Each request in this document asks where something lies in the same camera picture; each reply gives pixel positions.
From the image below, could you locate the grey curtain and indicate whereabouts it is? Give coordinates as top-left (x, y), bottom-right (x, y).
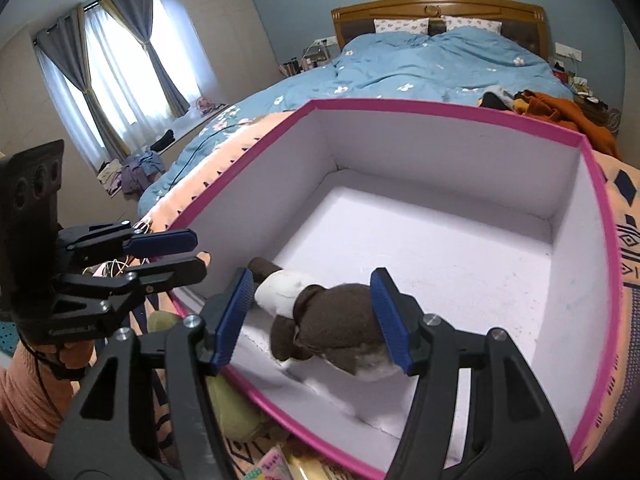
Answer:
top-left (100, 0), bottom-right (190, 117)
top-left (36, 4), bottom-right (130, 162)

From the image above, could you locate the grey left curtain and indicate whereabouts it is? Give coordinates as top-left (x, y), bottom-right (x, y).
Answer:
top-left (36, 4), bottom-right (130, 162)

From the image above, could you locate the orange brown clothing pile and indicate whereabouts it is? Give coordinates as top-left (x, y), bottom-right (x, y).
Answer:
top-left (513, 90), bottom-right (622, 159)

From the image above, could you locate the wooden bed headboard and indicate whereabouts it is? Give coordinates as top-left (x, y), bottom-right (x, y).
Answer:
top-left (332, 0), bottom-right (550, 60)

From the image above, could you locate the green frog plush toy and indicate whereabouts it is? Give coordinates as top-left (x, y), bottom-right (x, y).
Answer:
top-left (147, 310), bottom-right (274, 443)

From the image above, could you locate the left floral pillow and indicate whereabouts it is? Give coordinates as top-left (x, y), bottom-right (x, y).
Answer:
top-left (373, 18), bottom-right (430, 35)

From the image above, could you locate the dark brown plush toy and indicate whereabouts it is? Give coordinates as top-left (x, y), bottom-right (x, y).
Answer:
top-left (247, 257), bottom-right (399, 382)

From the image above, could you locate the pink floral wipes pack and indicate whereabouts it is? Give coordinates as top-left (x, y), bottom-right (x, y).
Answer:
top-left (243, 446), bottom-right (293, 480)

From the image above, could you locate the grey right curtain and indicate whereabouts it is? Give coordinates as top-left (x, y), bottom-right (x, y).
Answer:
top-left (100, 0), bottom-right (190, 117)

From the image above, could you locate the blue floral duvet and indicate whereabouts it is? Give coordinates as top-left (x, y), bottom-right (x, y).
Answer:
top-left (138, 26), bottom-right (573, 216)

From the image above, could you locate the right floral pillow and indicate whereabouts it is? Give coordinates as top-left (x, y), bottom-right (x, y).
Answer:
top-left (442, 15), bottom-right (502, 35)

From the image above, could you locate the floral pillow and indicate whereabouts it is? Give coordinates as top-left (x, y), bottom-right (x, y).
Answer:
top-left (373, 18), bottom-right (430, 35)
top-left (442, 15), bottom-right (502, 35)

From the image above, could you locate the clothes pile by window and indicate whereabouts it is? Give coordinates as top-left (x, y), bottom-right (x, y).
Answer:
top-left (96, 151), bottom-right (165, 198)

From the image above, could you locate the orange patterned blanket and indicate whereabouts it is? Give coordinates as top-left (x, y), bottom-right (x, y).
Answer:
top-left (145, 99), bottom-right (639, 465)

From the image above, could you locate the person's left hand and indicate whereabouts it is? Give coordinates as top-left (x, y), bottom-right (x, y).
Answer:
top-left (81, 251), bottom-right (213, 311)

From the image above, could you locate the pink white storage box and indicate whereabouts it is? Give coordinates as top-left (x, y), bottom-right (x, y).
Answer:
top-left (154, 100), bottom-right (622, 479)

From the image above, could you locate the pink left sleeve forearm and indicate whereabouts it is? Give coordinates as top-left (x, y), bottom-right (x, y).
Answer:
top-left (1, 342), bottom-right (74, 446)

